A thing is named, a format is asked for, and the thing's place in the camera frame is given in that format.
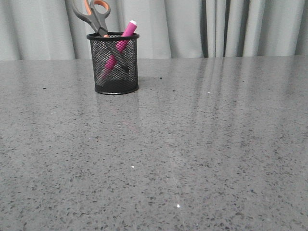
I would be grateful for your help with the pink marker pen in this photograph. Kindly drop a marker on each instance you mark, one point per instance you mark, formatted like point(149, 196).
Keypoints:
point(128, 30)

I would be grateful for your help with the black mesh pen holder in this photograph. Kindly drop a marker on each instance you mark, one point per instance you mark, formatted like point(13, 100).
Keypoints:
point(117, 82)

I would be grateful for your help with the grey curtain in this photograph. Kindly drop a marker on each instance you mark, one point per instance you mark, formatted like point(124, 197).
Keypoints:
point(49, 29)

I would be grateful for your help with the grey orange scissors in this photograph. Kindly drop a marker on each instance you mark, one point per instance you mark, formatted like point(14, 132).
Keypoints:
point(97, 12)

